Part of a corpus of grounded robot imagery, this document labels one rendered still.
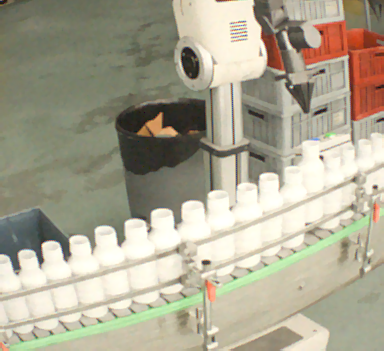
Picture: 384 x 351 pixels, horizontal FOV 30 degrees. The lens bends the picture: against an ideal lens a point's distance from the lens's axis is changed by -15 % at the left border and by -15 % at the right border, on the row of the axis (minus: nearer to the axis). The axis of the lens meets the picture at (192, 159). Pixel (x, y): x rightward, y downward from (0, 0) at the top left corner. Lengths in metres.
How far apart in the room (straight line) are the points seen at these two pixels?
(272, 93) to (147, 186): 0.94
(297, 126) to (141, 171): 1.04
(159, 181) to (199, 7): 1.31
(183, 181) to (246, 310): 1.70
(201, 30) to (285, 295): 0.79
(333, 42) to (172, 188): 1.37
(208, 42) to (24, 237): 0.71
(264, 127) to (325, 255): 2.41
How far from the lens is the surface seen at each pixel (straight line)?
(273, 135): 4.01
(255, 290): 1.58
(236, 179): 2.31
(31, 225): 1.99
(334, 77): 4.18
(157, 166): 3.21
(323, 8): 4.05
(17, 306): 1.34
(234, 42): 2.13
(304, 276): 1.66
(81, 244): 1.34
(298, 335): 2.56
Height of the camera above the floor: 1.82
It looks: 24 degrees down
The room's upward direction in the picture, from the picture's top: 2 degrees counter-clockwise
